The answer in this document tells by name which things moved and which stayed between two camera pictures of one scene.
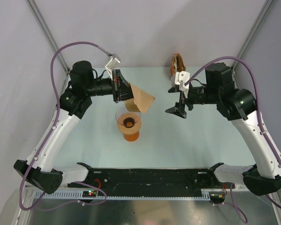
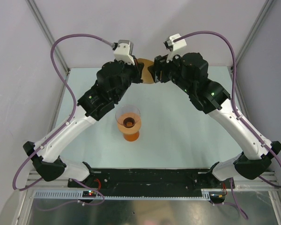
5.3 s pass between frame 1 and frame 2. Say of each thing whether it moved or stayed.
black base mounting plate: stayed
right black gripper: moved
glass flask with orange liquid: stayed
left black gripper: moved
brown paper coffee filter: moved
